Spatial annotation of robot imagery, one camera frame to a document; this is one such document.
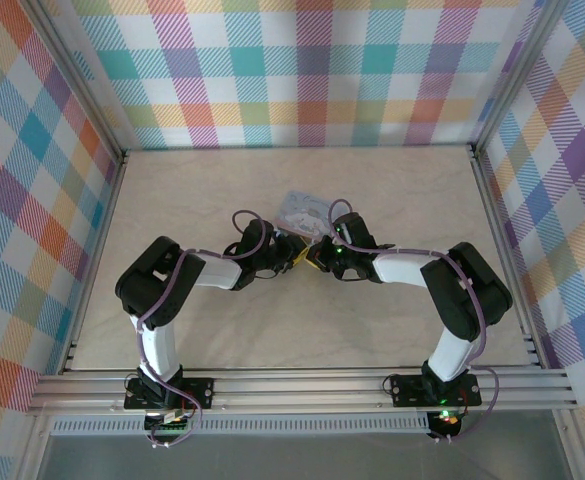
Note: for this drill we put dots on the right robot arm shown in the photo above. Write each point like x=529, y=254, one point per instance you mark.
x=452, y=350

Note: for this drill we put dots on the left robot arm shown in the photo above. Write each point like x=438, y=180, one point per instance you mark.
x=157, y=345

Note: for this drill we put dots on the long aluminium base rail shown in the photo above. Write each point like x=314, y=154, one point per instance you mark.
x=297, y=392

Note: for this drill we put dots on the aluminium side floor rail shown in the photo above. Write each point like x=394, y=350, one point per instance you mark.
x=97, y=260
x=502, y=250

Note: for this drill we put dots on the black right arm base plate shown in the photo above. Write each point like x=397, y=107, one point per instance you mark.
x=407, y=390

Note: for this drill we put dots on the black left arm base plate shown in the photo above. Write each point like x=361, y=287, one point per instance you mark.
x=197, y=392

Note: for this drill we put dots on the aluminium corner post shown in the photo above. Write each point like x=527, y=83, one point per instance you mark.
x=79, y=80
x=517, y=75

